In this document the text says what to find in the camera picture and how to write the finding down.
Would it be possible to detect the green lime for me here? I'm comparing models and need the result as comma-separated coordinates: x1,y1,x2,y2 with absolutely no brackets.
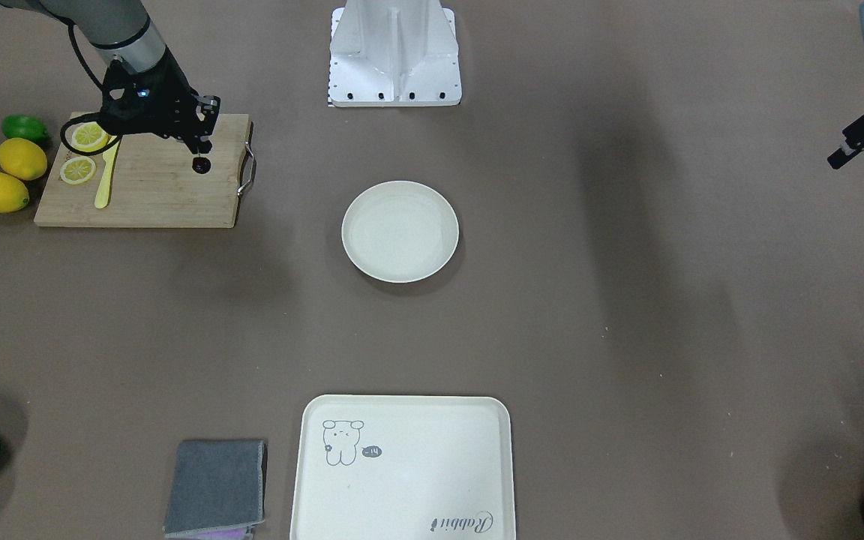
0,114,50,145

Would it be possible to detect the yellow lemon near lime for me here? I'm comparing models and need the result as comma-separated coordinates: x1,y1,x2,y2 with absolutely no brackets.
0,138,49,182

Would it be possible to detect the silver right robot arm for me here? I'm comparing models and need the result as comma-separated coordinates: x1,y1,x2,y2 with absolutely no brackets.
0,1,221,173

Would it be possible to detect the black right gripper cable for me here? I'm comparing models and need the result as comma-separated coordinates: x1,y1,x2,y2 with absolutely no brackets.
60,21,119,158

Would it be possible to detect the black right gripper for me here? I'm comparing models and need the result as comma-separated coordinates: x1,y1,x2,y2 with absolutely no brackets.
98,50,221,156

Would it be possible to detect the lemon slice near lime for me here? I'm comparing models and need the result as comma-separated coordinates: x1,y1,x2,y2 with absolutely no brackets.
67,121,111,156

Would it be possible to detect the bamboo cutting board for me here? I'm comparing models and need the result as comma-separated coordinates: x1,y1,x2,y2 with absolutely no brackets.
34,113,255,228

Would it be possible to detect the grey folded cloth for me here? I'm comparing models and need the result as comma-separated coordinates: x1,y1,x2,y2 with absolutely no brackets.
163,439,266,539

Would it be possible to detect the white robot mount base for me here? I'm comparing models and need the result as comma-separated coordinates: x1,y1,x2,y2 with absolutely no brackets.
327,1,463,107

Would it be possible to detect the yellow plastic knife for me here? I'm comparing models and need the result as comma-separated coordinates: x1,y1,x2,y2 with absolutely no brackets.
94,136,122,209

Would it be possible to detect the lemon slice near lemons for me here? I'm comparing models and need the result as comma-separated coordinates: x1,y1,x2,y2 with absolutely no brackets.
58,156,98,185

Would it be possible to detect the cream rabbit tray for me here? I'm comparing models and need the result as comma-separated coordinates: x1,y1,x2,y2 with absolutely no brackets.
290,395,517,539

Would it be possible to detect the cream round plate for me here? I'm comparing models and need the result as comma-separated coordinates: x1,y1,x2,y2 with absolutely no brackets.
340,180,461,284

